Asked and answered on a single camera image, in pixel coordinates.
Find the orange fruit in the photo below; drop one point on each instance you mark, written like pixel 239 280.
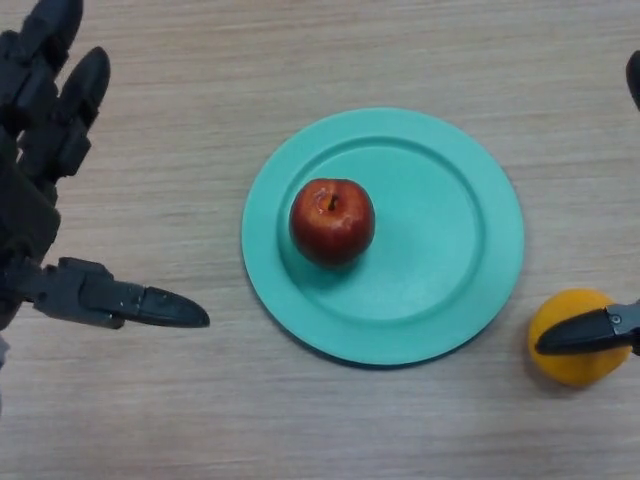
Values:
pixel 565 307

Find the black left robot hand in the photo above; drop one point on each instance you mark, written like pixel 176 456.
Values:
pixel 25 210

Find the red apple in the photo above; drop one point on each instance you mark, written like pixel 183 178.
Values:
pixel 332 225

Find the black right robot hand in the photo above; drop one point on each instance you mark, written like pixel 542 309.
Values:
pixel 580 335

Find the green round plate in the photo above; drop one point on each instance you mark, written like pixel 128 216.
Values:
pixel 430 250

